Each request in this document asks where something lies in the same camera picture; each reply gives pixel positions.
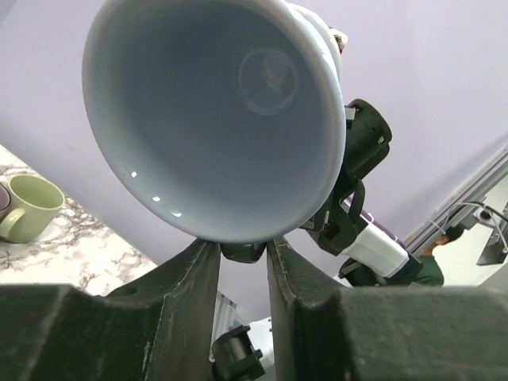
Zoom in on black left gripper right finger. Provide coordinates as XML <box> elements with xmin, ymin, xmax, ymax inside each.
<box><xmin>267</xmin><ymin>237</ymin><xmax>357</xmax><ymax>381</ymax></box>

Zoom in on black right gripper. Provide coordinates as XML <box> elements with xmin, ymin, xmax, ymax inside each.
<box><xmin>302</xmin><ymin>98</ymin><xmax>392</xmax><ymax>256</ymax></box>

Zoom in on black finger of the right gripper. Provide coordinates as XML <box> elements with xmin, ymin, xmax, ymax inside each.
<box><xmin>220</xmin><ymin>243</ymin><xmax>265</xmax><ymax>263</ymax></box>

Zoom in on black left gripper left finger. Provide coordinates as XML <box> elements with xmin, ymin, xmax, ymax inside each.
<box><xmin>93</xmin><ymin>240</ymin><xmax>221</xmax><ymax>380</ymax></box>

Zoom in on grey ceramic mug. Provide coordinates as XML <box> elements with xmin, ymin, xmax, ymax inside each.
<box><xmin>82</xmin><ymin>1</ymin><xmax>346</xmax><ymax>244</ymax></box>

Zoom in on green ceramic mug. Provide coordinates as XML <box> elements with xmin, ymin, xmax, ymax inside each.
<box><xmin>1</xmin><ymin>174</ymin><xmax>66</xmax><ymax>244</ymax></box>

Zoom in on purple ceramic mug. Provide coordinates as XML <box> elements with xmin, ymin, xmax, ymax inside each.
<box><xmin>0</xmin><ymin>183</ymin><xmax>11</xmax><ymax>218</ymax></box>

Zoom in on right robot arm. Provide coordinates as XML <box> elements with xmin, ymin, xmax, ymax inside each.
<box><xmin>301</xmin><ymin>98</ymin><xmax>422</xmax><ymax>286</ymax></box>

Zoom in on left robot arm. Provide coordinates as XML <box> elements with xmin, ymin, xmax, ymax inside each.
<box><xmin>96</xmin><ymin>238</ymin><xmax>358</xmax><ymax>380</ymax></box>

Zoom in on person in green shirt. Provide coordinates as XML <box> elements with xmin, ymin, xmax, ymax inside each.
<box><xmin>414</xmin><ymin>226</ymin><xmax>464</xmax><ymax>287</ymax></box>

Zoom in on aluminium frame rail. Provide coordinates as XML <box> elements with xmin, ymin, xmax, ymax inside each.
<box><xmin>406</xmin><ymin>141</ymin><xmax>507</xmax><ymax>256</ymax></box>

